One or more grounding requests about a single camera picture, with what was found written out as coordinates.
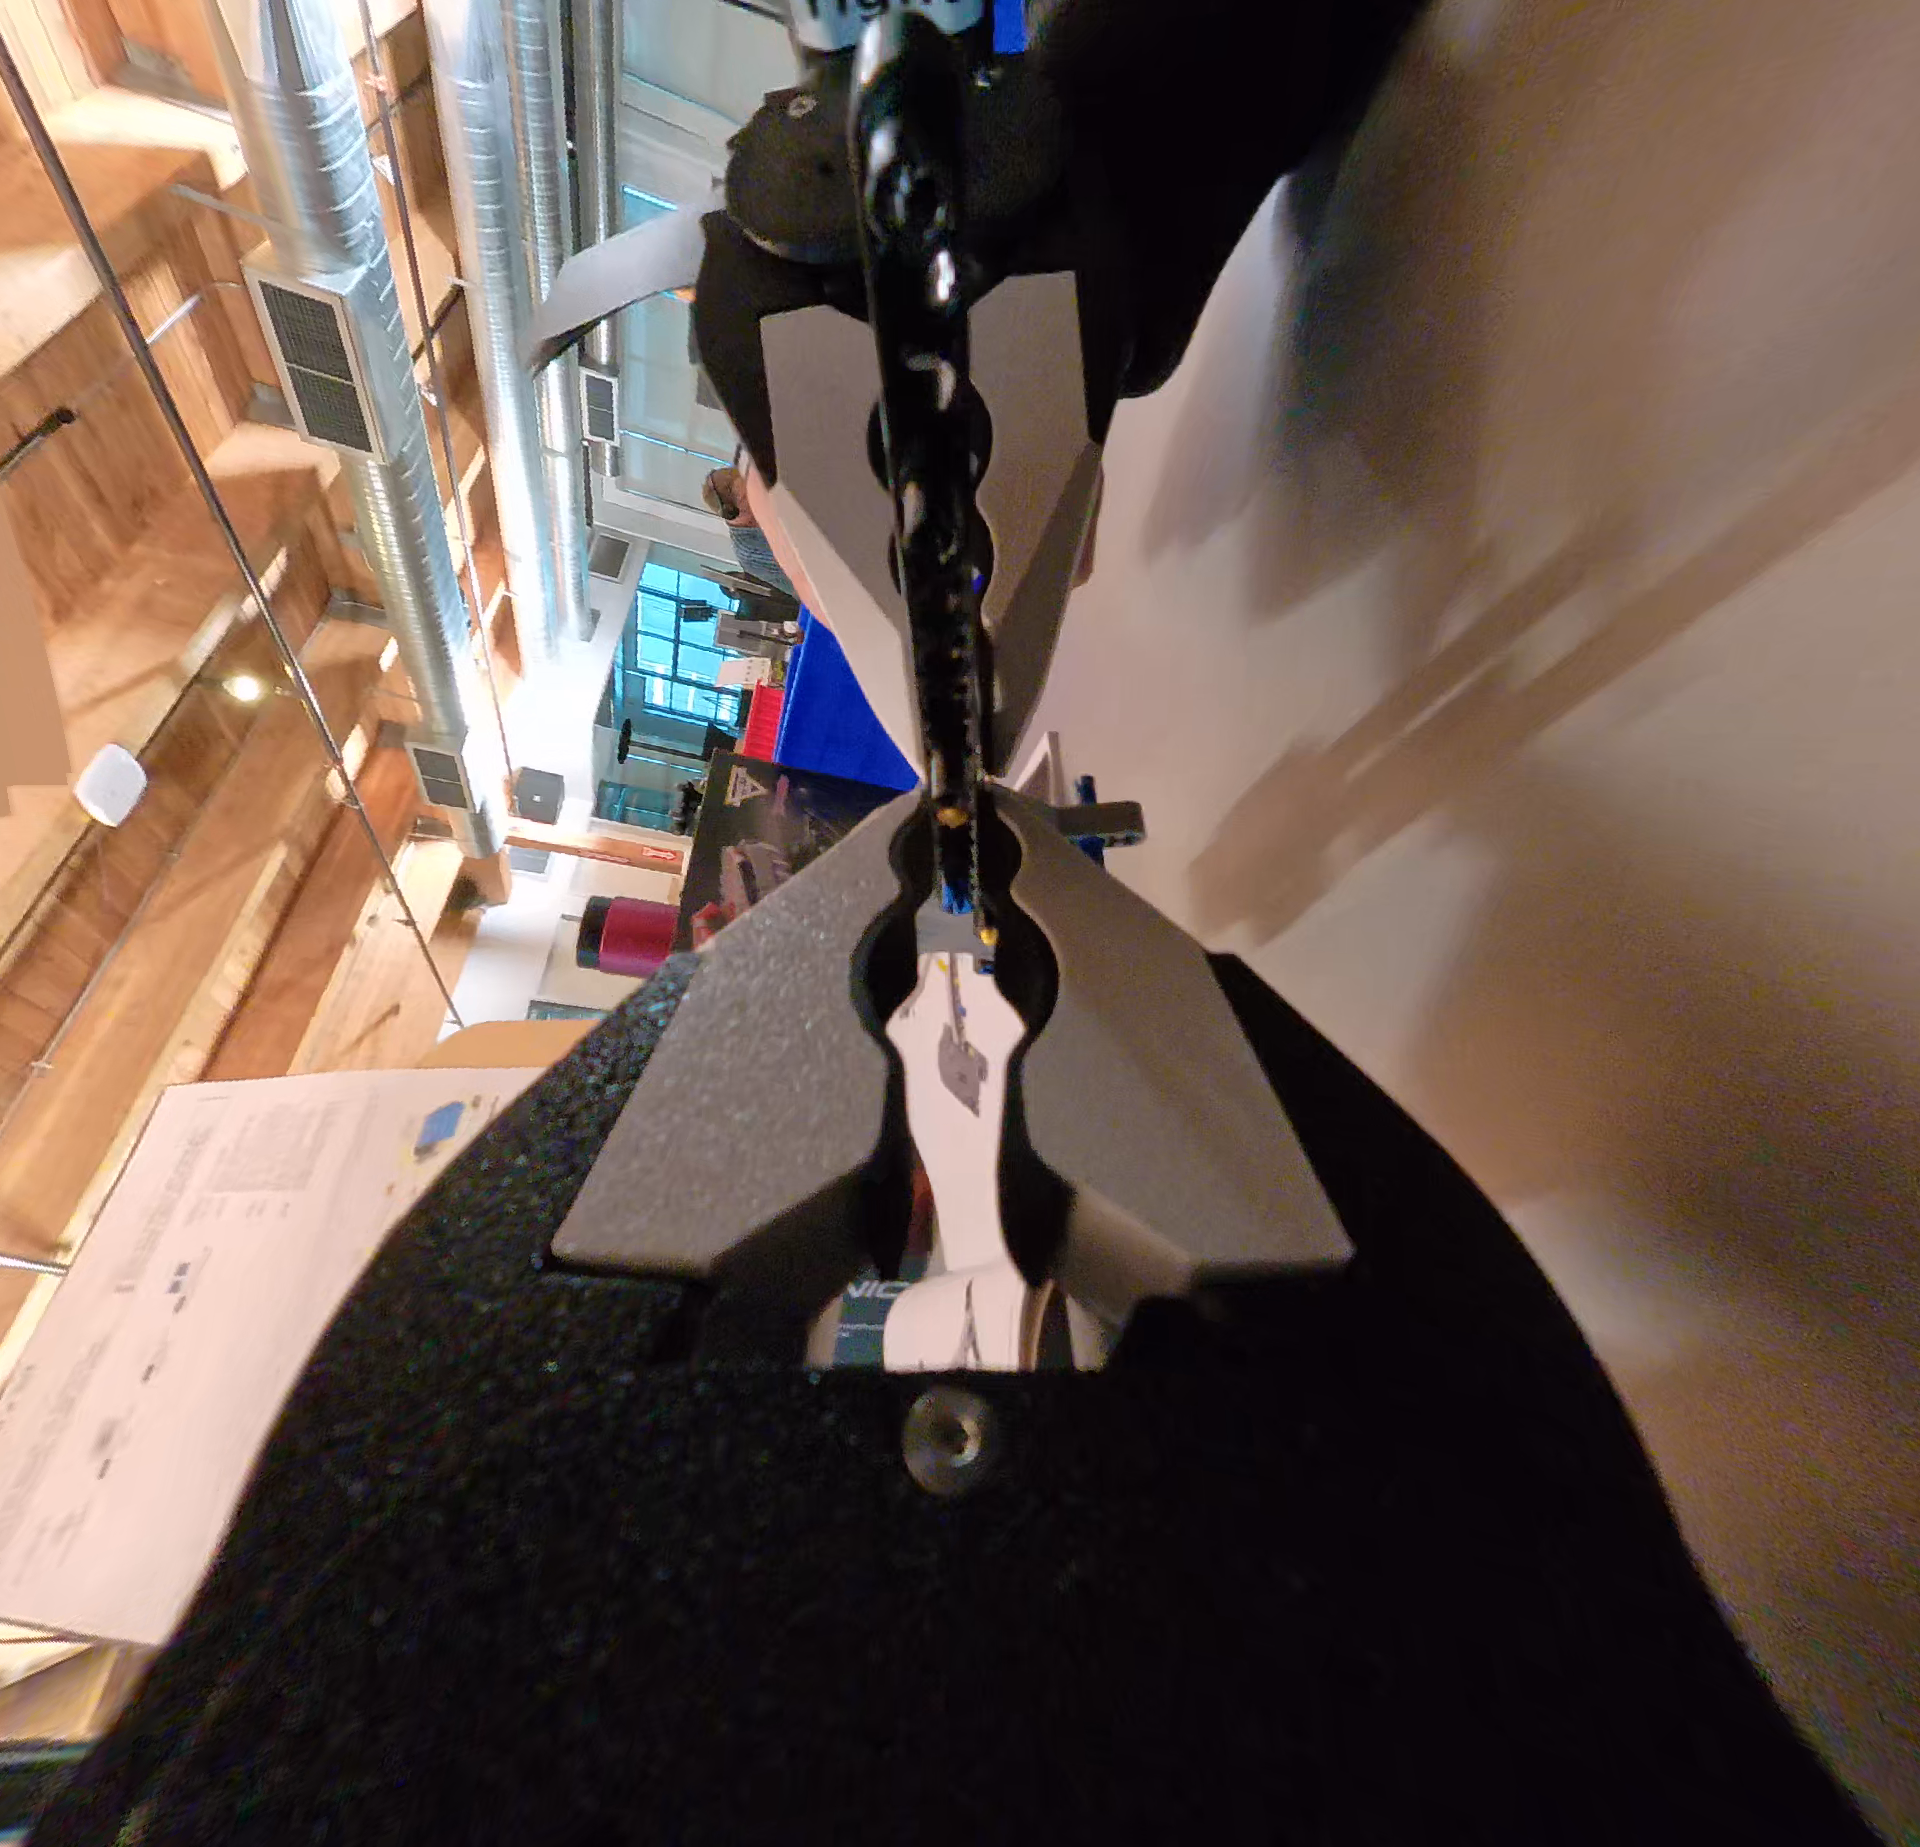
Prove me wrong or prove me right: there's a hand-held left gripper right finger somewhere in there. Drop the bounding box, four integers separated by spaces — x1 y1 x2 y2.
973 793 1359 1334

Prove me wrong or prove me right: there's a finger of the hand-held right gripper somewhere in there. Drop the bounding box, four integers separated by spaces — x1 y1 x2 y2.
762 304 934 799
960 267 1105 796

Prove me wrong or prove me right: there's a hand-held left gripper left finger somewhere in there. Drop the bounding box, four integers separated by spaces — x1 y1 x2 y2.
553 793 938 1280

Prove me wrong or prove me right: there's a black toy brick beam assembly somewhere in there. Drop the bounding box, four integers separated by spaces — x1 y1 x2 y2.
847 9 1009 977

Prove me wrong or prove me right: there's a grey connector with black axle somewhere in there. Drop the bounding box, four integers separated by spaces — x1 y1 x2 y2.
990 736 1150 872

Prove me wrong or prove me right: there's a maroon water bottle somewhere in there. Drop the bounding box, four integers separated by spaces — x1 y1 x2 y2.
576 894 683 977

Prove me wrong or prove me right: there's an instruction sheet on board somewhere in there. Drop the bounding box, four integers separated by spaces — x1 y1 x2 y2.
0 1018 603 1751

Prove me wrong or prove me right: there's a white instruction booklet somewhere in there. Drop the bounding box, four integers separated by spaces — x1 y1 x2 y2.
810 947 1082 1371

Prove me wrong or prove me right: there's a dark toy brick set box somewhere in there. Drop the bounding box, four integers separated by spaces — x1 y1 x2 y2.
681 746 900 965

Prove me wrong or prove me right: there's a blue bin with white label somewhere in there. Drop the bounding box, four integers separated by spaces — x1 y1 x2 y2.
773 609 923 799

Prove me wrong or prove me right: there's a printed instruction sheet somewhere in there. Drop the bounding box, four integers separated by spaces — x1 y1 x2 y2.
0 1074 550 1643

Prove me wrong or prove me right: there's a white ceiling access point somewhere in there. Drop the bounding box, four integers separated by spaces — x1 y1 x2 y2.
65 745 154 828

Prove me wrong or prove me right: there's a grey strap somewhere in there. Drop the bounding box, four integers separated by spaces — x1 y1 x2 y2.
525 212 711 380

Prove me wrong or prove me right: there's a silver ventilation duct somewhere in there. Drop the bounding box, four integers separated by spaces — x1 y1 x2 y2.
246 0 505 859
449 0 603 647

